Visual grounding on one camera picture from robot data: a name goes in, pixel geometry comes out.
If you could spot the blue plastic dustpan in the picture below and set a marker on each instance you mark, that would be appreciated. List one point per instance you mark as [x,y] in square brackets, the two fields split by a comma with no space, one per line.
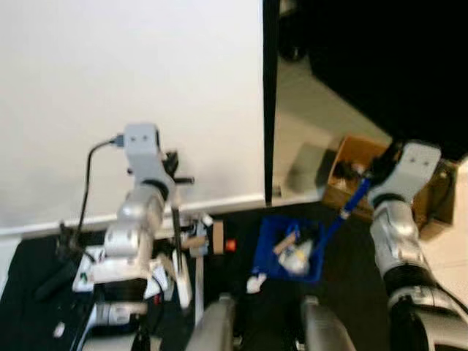
[274,252]

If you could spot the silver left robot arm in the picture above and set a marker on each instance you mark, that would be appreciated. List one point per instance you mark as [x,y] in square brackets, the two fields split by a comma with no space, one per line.
[131,227]

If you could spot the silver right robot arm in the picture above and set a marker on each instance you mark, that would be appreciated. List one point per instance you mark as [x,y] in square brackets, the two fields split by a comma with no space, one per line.
[395,241]

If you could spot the brown cardboard box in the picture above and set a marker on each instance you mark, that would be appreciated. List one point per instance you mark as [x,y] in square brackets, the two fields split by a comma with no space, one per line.
[336,196]

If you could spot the brown cardboard tube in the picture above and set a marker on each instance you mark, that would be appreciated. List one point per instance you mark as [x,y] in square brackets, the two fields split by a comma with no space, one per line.
[194,242]

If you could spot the flat brown cardboard piece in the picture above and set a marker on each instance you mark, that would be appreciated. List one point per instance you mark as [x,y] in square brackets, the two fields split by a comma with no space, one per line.
[218,238]

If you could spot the small red scrap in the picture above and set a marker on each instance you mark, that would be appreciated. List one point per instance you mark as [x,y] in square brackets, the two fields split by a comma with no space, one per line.
[230,246]

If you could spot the black partition panel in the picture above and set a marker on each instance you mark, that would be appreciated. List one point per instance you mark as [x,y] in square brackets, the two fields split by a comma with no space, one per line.
[395,58]

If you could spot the crumpled white paper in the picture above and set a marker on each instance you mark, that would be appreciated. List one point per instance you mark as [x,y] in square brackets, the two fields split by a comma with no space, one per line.
[296,257]

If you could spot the brown cardboard scrap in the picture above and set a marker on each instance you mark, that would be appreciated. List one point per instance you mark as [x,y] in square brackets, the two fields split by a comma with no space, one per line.
[284,243]

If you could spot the white paper sheet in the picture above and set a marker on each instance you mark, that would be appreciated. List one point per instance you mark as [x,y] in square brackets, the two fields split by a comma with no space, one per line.
[156,285]

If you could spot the small white paper scrap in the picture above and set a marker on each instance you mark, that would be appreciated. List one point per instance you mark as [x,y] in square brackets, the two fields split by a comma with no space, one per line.
[256,283]

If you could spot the black chair wheel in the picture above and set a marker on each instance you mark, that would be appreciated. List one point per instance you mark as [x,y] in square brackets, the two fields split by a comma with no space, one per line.
[295,53]

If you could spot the black handheld device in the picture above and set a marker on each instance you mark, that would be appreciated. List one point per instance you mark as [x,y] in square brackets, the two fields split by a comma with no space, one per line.
[55,279]

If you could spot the grey robot left leg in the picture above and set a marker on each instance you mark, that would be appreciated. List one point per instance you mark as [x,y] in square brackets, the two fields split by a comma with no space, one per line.
[216,329]

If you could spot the grey robot leg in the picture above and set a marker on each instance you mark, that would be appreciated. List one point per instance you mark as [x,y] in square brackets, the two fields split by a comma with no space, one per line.
[216,329]
[325,333]

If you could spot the grey robot right leg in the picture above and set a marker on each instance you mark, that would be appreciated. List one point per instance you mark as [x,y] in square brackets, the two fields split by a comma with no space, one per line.
[325,333]

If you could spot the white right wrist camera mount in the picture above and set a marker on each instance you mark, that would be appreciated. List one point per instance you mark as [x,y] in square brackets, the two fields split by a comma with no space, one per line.
[413,168]

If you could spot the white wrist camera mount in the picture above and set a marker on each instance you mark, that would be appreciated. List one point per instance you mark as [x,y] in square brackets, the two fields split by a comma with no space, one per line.
[142,150]
[413,168]

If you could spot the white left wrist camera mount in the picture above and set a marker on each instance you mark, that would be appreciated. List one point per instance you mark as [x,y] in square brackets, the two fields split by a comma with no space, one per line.
[142,150]

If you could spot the black panel edge post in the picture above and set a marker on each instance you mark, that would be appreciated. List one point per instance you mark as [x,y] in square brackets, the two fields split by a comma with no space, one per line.
[270,110]

